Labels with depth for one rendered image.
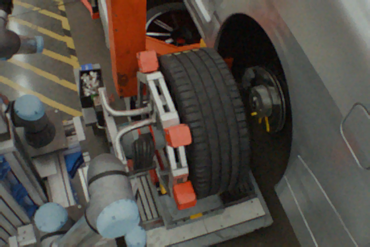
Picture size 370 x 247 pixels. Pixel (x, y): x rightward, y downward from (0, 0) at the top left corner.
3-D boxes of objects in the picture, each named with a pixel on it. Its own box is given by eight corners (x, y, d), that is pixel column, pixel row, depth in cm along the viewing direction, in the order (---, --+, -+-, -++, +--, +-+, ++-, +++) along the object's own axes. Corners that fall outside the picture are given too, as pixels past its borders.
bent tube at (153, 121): (168, 156, 154) (169, 142, 146) (119, 168, 150) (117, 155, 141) (155, 119, 163) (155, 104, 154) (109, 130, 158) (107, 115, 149)
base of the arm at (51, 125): (26, 151, 167) (20, 139, 159) (22, 123, 175) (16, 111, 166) (59, 142, 171) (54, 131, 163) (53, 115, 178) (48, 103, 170)
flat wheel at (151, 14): (244, 68, 277) (251, 45, 257) (166, 109, 252) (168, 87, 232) (189, 14, 303) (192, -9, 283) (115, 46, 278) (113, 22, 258)
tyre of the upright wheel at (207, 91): (209, 166, 220) (261, 207, 158) (168, 177, 214) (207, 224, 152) (187, 47, 206) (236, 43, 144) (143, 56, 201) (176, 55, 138)
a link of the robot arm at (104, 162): (75, 143, 107) (111, 202, 149) (82, 177, 102) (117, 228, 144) (114, 131, 109) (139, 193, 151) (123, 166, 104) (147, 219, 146)
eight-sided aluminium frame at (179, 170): (182, 207, 185) (193, 153, 140) (168, 211, 184) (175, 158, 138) (149, 115, 212) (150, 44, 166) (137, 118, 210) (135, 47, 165)
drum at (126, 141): (171, 151, 178) (173, 135, 166) (125, 163, 173) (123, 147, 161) (162, 125, 185) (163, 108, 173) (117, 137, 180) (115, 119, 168)
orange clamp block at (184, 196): (188, 187, 166) (195, 205, 161) (170, 191, 164) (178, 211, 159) (190, 179, 160) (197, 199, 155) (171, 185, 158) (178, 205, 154)
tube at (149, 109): (153, 115, 164) (154, 100, 155) (108, 126, 159) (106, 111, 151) (143, 82, 173) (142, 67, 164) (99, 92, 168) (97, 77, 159)
